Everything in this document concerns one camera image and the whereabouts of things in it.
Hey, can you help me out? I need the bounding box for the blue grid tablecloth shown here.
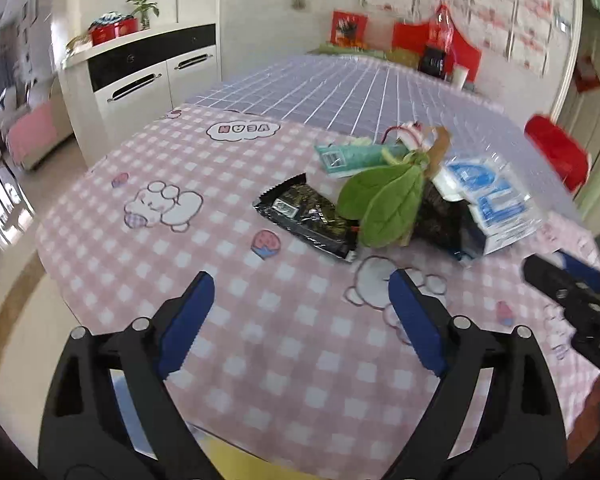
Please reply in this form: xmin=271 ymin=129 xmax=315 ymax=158
xmin=194 ymin=53 xmax=582 ymax=212

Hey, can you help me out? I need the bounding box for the red picture box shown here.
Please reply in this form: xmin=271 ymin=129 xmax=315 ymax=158
xmin=330 ymin=10 xmax=369 ymax=46

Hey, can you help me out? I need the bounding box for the black box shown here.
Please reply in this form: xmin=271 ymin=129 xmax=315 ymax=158
xmin=418 ymin=46 xmax=449 ymax=79

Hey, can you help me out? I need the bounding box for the pink cushioned bench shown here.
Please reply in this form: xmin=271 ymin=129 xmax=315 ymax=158
xmin=4 ymin=99 xmax=59 ymax=172

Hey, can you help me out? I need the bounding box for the green potted plant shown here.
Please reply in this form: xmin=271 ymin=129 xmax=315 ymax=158
xmin=127 ymin=0 xmax=161 ymax=31

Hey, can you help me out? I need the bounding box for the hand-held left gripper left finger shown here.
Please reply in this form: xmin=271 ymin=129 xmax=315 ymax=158
xmin=37 ymin=270 xmax=222 ymax=480

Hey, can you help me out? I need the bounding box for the green leafy twig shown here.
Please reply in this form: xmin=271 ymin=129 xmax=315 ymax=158
xmin=337 ymin=159 xmax=429 ymax=249

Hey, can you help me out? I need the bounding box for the black snack packet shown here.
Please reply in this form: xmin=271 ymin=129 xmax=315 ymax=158
xmin=414 ymin=180 xmax=487 ymax=262
xmin=252 ymin=172 xmax=362 ymax=262

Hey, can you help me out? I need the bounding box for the green flat box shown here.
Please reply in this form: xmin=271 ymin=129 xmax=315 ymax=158
xmin=307 ymin=42 xmax=387 ymax=59

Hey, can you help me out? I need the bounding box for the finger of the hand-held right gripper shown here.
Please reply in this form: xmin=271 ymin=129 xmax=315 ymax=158
xmin=522 ymin=256 xmax=600 ymax=376
xmin=555 ymin=250 xmax=600 ymax=306

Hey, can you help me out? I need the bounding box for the dark dining chair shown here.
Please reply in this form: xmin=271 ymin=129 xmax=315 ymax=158
xmin=0 ymin=130 xmax=33 ymax=243

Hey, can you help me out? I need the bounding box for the red chair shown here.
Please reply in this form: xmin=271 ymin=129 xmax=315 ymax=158
xmin=523 ymin=113 xmax=592 ymax=194

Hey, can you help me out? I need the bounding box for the teal packet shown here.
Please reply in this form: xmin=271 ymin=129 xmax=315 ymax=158
xmin=314 ymin=141 xmax=412 ymax=179

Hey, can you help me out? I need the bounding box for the yellow plastic item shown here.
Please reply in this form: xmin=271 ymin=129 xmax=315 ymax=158
xmin=202 ymin=435 xmax=301 ymax=480

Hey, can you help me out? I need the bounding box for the gold flat box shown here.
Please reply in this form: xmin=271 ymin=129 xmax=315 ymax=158
xmin=385 ymin=48 xmax=422 ymax=69

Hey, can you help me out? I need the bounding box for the red door decoration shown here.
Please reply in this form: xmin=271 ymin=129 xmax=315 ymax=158
xmin=574 ymin=57 xmax=600 ymax=94

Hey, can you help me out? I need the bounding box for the white black sideboard cabinet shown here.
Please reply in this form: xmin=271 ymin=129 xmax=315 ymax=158
xmin=57 ymin=22 xmax=222 ymax=162

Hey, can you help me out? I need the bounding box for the red white small wrapper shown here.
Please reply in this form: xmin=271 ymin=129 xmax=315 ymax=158
xmin=384 ymin=122 xmax=432 ymax=154

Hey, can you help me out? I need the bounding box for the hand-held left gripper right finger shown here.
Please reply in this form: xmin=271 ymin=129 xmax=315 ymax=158
xmin=384 ymin=268 xmax=568 ymax=480

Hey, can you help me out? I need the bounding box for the blue white plastic packet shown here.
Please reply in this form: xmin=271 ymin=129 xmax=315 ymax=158
xmin=439 ymin=156 xmax=544 ymax=257

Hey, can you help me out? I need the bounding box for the pink checked tablecloth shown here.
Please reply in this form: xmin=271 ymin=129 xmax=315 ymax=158
xmin=34 ymin=104 xmax=600 ymax=477

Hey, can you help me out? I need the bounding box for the red tin box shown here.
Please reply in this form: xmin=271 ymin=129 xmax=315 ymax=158
xmin=88 ymin=11 xmax=140 ymax=47

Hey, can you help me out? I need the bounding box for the red gift board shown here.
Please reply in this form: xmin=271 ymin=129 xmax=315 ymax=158
xmin=392 ymin=19 xmax=483 ymax=84

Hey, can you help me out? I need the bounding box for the cola bottle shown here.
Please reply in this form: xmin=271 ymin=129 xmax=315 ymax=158
xmin=427 ymin=3 xmax=456 ymax=54

